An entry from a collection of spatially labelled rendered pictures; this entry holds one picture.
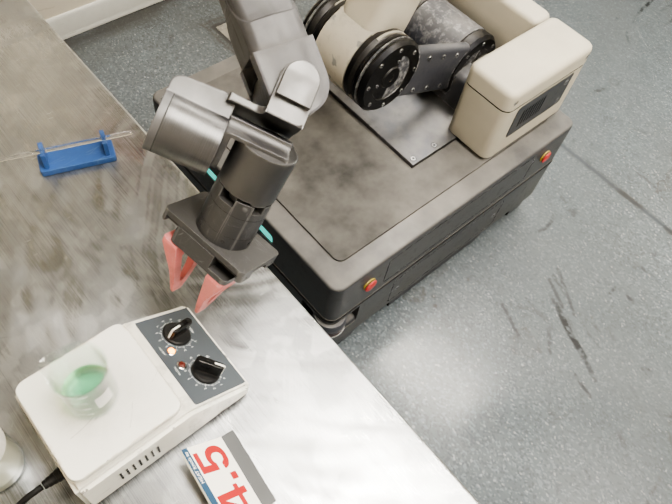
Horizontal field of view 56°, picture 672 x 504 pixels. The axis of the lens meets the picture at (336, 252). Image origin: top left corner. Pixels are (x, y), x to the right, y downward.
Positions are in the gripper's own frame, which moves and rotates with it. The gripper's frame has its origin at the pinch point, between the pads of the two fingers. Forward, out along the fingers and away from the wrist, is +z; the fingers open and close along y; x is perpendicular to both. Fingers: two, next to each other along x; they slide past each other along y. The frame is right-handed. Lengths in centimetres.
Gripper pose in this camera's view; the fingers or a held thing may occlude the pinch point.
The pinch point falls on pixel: (190, 294)
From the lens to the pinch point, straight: 68.1
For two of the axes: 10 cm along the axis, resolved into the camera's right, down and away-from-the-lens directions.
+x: 4.5, -3.1, 8.4
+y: 7.6, 6.3, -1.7
